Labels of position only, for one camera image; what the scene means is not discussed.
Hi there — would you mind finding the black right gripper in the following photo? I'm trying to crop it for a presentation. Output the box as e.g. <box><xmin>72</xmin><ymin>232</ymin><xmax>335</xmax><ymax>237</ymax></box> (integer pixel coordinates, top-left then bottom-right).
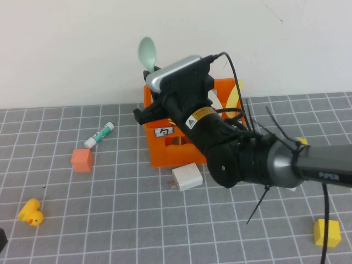
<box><xmin>133</xmin><ymin>65</ymin><xmax>215</xmax><ymax>126</ymax></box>

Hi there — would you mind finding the mint green plastic spoon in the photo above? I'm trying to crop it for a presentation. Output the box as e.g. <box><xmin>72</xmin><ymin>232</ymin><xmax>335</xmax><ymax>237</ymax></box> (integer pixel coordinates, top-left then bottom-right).
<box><xmin>137</xmin><ymin>36</ymin><xmax>158</xmax><ymax>74</ymax></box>

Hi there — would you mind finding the orange plastic cutlery holder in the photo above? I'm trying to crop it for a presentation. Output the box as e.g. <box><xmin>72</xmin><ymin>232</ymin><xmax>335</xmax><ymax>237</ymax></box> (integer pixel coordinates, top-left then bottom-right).
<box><xmin>143</xmin><ymin>78</ymin><xmax>248</xmax><ymax>168</ymax></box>

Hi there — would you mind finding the white label printed 勺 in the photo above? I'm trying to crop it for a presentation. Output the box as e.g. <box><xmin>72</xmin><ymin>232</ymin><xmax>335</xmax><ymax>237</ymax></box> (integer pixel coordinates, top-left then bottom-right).
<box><xmin>154</xmin><ymin>127</ymin><xmax>174</xmax><ymax>138</ymax></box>

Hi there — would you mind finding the white plastic knife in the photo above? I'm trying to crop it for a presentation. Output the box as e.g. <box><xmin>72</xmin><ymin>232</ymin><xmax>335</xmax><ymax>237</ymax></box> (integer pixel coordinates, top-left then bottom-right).
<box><xmin>206</xmin><ymin>89</ymin><xmax>222</xmax><ymax>111</ymax></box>

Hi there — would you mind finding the white green glue stick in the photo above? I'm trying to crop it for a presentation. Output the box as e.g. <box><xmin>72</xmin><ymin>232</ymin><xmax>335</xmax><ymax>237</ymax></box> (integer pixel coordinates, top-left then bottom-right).
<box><xmin>83</xmin><ymin>122</ymin><xmax>115</xmax><ymax>149</ymax></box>

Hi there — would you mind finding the yellow plastic knife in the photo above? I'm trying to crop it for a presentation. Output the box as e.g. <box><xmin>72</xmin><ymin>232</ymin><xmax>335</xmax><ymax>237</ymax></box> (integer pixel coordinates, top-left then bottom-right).
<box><xmin>224</xmin><ymin>79</ymin><xmax>245</xmax><ymax>117</ymax></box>

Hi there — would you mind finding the black zip tie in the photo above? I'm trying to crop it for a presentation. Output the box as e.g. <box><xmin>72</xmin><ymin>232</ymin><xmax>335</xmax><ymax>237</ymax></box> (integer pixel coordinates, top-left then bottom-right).
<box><xmin>245</xmin><ymin>98</ymin><xmax>258</xmax><ymax>133</ymax></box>
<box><xmin>265</xmin><ymin>105</ymin><xmax>302</xmax><ymax>151</ymax></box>
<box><xmin>245</xmin><ymin>184</ymin><xmax>272</xmax><ymax>226</ymax></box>

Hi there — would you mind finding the white plug charger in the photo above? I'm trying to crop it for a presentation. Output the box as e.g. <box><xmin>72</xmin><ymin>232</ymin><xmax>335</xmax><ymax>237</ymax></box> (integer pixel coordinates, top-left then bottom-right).
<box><xmin>170</xmin><ymin>162</ymin><xmax>204</xmax><ymax>192</ymax></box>

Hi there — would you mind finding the orange foam cube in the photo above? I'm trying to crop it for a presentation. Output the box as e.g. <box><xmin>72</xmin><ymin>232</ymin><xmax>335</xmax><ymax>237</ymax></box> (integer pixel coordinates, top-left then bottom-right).
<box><xmin>70</xmin><ymin>148</ymin><xmax>94</xmax><ymax>173</ymax></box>

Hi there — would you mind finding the yellow rubber duck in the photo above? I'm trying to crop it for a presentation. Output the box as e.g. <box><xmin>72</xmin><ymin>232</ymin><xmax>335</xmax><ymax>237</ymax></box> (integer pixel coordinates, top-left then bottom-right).
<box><xmin>17</xmin><ymin>198</ymin><xmax>45</xmax><ymax>227</ymax></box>

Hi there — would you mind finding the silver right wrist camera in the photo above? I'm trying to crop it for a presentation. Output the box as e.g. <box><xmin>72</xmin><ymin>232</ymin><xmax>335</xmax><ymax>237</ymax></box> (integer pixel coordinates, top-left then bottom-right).
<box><xmin>145</xmin><ymin>54</ymin><xmax>206</xmax><ymax>94</ymax></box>

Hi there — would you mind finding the thin black camera cable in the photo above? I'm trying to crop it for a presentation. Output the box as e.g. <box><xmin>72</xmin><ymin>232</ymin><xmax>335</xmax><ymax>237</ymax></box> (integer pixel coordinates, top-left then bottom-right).
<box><xmin>202</xmin><ymin>51</ymin><xmax>255</xmax><ymax>135</ymax></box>

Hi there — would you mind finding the thick black hanging cable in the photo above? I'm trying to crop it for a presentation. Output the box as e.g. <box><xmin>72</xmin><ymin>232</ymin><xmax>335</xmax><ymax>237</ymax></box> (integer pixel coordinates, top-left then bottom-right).
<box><xmin>320</xmin><ymin>183</ymin><xmax>331</xmax><ymax>264</ymax></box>

